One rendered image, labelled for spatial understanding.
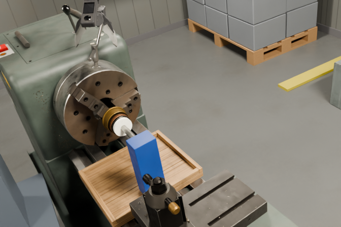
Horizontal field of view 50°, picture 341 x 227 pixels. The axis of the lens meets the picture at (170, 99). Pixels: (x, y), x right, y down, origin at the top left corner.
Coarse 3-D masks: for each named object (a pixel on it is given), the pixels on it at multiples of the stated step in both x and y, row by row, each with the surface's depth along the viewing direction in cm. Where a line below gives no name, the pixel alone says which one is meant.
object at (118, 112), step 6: (114, 108) 129; (120, 108) 131; (108, 114) 128; (114, 114) 127; (120, 114) 127; (126, 114) 130; (102, 120) 129; (108, 120) 126; (114, 120) 125; (108, 126) 127; (114, 132) 126
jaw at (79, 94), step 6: (72, 90) 129; (78, 90) 129; (78, 96) 127; (84, 96) 126; (90, 96) 128; (84, 102) 127; (90, 102) 129; (96, 102) 128; (102, 102) 133; (90, 108) 127; (96, 108) 129; (102, 108) 128; (108, 108) 129; (102, 114) 128
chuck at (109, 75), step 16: (112, 64) 142; (80, 80) 128; (96, 80) 131; (112, 80) 135; (128, 80) 139; (64, 96) 129; (96, 96) 134; (112, 96) 137; (64, 112) 129; (80, 112) 133; (80, 128) 135; (96, 128) 139
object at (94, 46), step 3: (93, 45) 129; (96, 45) 130; (93, 48) 129; (96, 48) 130; (96, 51) 130; (96, 54) 131; (93, 57) 131; (96, 57) 131; (93, 60) 132; (96, 60) 132; (96, 63) 133; (96, 66) 133
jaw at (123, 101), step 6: (132, 90) 140; (120, 96) 139; (126, 96) 138; (132, 96) 138; (138, 96) 139; (114, 102) 136; (120, 102) 136; (126, 102) 135; (132, 102) 139; (126, 108) 133
